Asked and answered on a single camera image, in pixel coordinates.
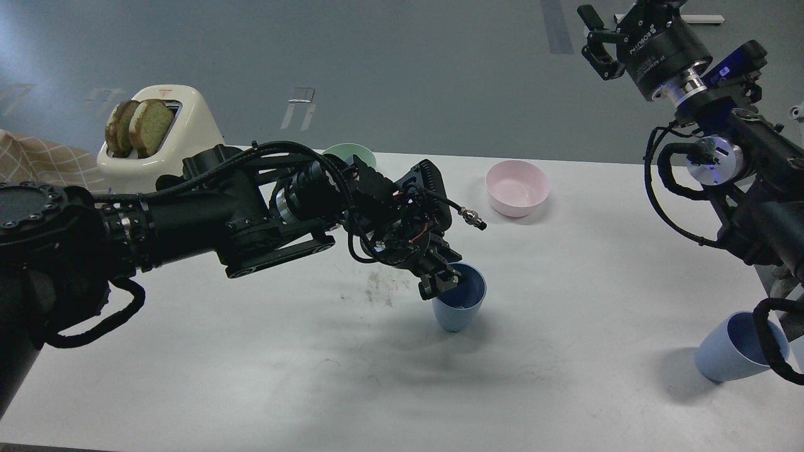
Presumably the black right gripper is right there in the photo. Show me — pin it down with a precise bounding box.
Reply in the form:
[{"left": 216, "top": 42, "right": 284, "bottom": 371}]
[{"left": 577, "top": 0, "right": 712, "bottom": 101}]

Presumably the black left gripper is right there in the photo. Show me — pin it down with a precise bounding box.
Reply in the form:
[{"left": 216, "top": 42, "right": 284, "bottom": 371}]
[{"left": 344, "top": 158, "right": 487, "bottom": 300}]

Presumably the blue cup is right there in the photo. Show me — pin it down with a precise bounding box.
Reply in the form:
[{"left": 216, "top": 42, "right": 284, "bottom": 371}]
[
  {"left": 432, "top": 261, "right": 487, "bottom": 333},
  {"left": 694, "top": 311, "right": 771, "bottom": 383}
]

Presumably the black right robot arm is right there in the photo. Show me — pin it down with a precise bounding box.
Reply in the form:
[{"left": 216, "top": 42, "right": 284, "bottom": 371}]
[{"left": 577, "top": 1, "right": 802, "bottom": 283}]

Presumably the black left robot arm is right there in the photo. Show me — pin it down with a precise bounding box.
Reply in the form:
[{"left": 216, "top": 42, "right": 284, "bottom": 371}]
[{"left": 1, "top": 141, "right": 486, "bottom": 412}]

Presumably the white stand base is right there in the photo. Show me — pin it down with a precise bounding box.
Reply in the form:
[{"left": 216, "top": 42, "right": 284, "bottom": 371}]
[{"left": 614, "top": 13, "right": 725, "bottom": 26}]

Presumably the pink bowl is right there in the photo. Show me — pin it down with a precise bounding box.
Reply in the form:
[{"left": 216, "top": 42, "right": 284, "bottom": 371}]
[{"left": 484, "top": 160, "right": 551, "bottom": 218}]

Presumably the green bowl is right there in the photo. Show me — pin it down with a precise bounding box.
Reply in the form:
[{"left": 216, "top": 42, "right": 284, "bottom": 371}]
[{"left": 323, "top": 143, "right": 377, "bottom": 170}]

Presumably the cream white toaster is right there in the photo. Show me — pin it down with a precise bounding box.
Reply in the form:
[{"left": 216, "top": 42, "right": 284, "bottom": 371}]
[{"left": 97, "top": 85, "right": 224, "bottom": 193}]

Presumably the right toast slice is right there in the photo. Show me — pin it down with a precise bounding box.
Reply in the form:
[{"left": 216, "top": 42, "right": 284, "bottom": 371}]
[{"left": 128, "top": 99, "right": 173, "bottom": 158}]

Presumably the toast slice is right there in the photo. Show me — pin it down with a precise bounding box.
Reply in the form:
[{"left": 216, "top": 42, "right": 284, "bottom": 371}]
[
  {"left": 128, "top": 99, "right": 173, "bottom": 158},
  {"left": 104, "top": 99, "right": 140, "bottom": 158}
]

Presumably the left toast slice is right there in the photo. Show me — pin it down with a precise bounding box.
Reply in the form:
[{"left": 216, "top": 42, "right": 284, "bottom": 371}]
[{"left": 104, "top": 99, "right": 140, "bottom": 158}]

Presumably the beige checkered cloth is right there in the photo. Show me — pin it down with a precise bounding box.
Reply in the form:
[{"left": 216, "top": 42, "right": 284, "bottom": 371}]
[{"left": 1, "top": 131, "right": 109, "bottom": 193}]

